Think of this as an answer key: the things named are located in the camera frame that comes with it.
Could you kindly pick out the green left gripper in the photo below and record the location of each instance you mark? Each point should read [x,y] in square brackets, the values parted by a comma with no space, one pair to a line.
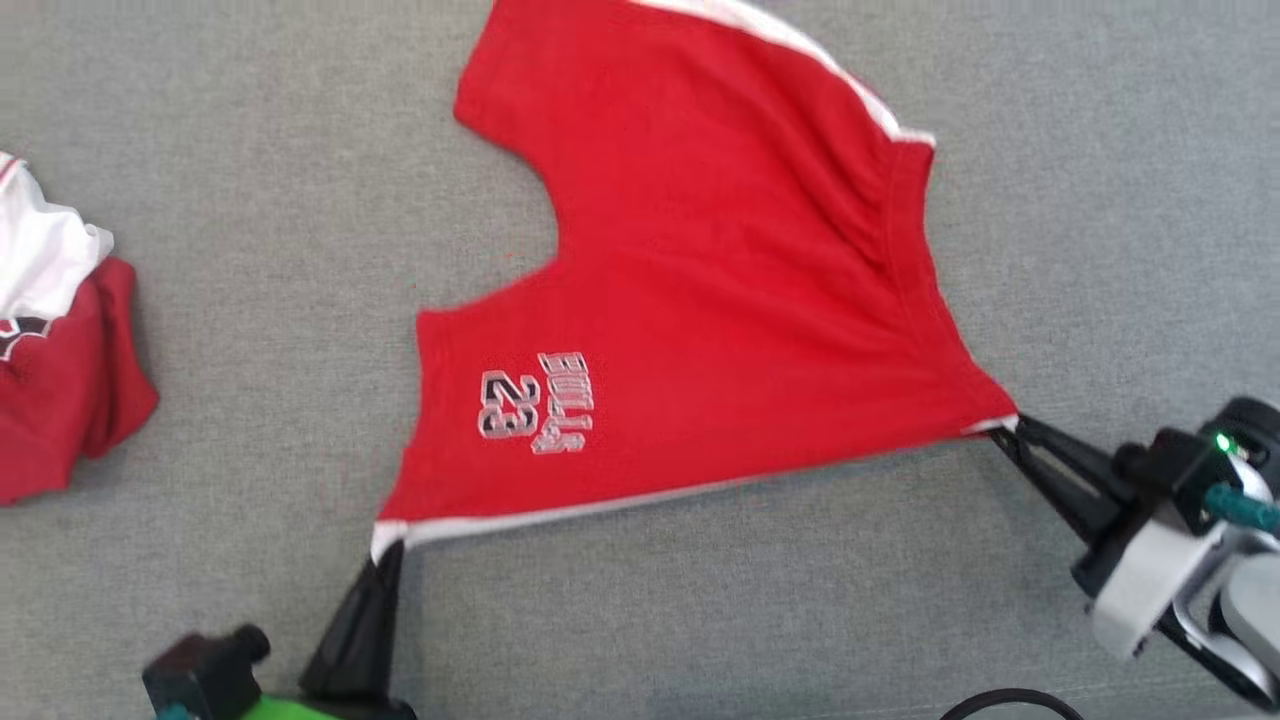
[300,708]

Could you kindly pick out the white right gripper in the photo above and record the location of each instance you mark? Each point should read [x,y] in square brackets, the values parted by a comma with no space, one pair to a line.
[1145,590]

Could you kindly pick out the red Bulls basketball jersey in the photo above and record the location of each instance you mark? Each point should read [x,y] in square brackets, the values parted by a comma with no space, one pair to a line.
[60,400]

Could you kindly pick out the red Bulls 23 shorts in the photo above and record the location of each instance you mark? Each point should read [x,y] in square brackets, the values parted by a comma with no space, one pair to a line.
[700,300]

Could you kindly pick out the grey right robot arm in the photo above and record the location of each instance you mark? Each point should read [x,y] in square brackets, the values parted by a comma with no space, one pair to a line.
[1245,620]

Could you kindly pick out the grey fabric panel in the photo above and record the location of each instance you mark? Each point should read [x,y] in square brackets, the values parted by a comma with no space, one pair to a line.
[700,620]

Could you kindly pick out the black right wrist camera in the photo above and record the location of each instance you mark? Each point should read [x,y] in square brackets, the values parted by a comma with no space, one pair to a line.
[1180,480]

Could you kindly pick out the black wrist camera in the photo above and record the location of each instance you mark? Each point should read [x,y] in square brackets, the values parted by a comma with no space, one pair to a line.
[1180,480]
[205,670]

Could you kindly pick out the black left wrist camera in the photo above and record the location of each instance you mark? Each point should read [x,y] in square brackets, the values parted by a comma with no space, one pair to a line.
[205,670]

